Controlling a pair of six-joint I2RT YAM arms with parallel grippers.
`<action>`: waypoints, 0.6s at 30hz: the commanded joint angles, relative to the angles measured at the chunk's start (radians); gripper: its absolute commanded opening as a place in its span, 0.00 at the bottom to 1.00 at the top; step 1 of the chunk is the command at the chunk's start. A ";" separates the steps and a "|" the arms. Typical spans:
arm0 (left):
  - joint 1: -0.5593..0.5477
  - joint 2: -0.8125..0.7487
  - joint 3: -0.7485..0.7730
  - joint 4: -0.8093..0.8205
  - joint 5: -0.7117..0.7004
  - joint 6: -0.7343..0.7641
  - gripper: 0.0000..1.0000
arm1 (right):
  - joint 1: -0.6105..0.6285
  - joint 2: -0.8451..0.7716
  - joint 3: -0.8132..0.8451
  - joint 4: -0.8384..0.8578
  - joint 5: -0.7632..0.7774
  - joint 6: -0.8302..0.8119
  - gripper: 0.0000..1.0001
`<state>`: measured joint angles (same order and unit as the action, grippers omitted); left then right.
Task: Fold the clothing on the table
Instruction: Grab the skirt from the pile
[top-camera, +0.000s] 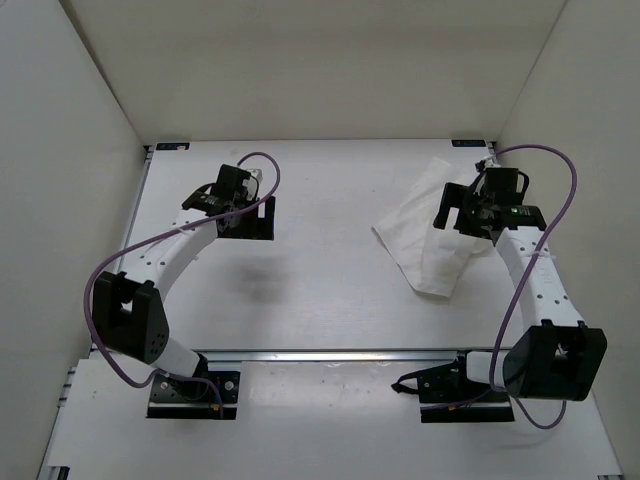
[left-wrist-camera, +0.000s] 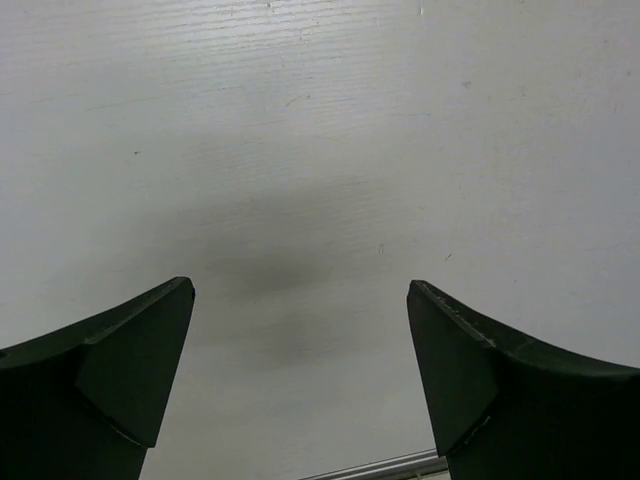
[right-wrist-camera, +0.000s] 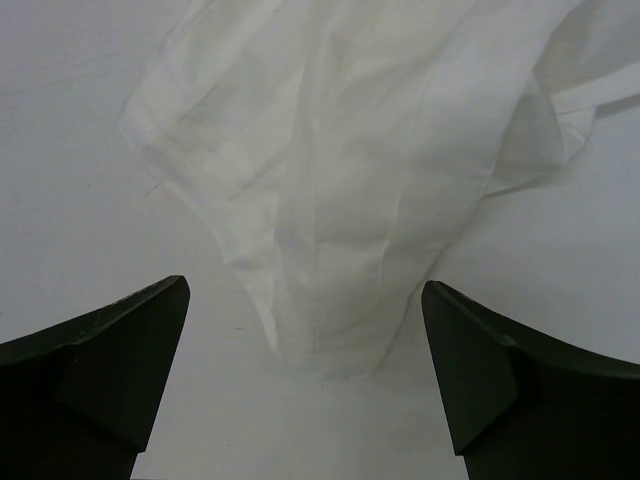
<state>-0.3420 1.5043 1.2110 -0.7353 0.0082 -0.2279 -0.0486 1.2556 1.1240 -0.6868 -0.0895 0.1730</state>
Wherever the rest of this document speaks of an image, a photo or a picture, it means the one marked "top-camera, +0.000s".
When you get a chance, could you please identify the white skirt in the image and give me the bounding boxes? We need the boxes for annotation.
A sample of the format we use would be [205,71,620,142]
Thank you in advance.
[372,157,491,298]

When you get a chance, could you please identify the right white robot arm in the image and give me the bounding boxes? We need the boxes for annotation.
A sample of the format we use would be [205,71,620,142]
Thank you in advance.
[392,167,607,408]

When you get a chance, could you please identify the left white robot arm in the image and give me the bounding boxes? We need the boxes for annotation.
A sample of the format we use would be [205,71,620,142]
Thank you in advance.
[84,164,276,398]

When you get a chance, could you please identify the right blue corner label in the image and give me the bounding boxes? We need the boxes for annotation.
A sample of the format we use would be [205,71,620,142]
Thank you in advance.
[451,139,486,148]

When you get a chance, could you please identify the blue corner label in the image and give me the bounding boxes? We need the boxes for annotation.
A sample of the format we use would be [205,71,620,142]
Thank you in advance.
[155,142,190,151]
[451,139,486,148]

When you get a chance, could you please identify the left blue corner label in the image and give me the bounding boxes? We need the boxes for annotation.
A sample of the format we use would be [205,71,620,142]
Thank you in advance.
[155,142,190,151]

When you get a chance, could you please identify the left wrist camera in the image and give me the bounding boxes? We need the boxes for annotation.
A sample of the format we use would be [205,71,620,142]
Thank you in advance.
[243,169,263,197]

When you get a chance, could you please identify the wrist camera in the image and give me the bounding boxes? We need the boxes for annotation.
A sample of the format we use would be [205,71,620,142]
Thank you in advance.
[475,155,501,174]
[243,169,263,197]

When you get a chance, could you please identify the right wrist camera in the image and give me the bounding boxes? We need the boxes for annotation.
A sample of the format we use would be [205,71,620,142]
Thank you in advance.
[475,155,501,174]

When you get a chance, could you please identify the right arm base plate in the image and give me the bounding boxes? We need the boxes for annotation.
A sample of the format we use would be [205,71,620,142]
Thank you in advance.
[417,364,515,424]

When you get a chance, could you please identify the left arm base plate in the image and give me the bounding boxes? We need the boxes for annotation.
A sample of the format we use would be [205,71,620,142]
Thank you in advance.
[146,370,241,420]

